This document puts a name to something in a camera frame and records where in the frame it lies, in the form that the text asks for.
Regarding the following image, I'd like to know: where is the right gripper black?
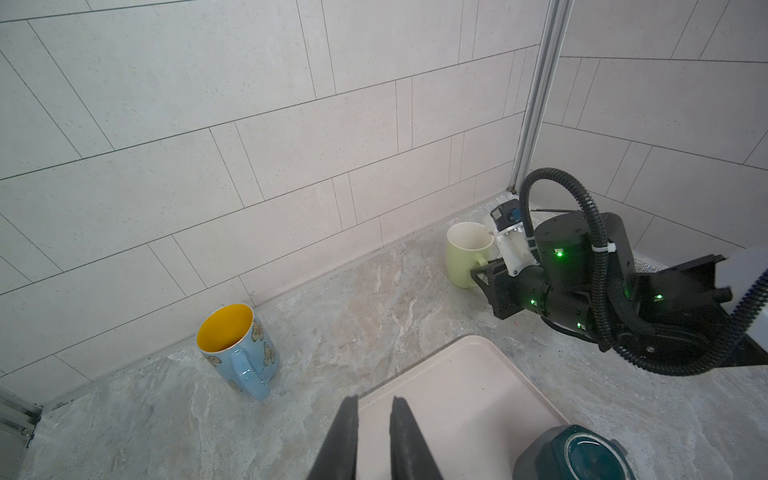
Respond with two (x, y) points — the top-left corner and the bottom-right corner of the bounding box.
(470, 258), (549, 320)

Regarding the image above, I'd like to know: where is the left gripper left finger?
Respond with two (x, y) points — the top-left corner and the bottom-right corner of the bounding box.
(307, 396), (359, 480)

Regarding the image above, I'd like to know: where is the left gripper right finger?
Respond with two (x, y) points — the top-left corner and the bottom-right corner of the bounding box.
(389, 397), (443, 480)

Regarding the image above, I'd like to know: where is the light green mug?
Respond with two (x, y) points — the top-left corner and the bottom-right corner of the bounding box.
(445, 222), (494, 289)

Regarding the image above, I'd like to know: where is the light blue butterfly mug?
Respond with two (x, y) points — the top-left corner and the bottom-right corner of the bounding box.
(195, 304), (279, 401)

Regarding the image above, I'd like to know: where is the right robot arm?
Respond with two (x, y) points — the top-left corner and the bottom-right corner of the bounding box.
(470, 168), (767, 377)

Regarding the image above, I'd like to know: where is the dark green mug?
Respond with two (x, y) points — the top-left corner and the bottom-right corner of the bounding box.
(512, 424), (636, 480)

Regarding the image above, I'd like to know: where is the beige tray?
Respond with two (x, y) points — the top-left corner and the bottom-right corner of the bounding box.
(357, 335), (568, 479)

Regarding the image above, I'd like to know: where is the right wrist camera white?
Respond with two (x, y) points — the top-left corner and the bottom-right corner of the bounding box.
(490, 198), (537, 277)

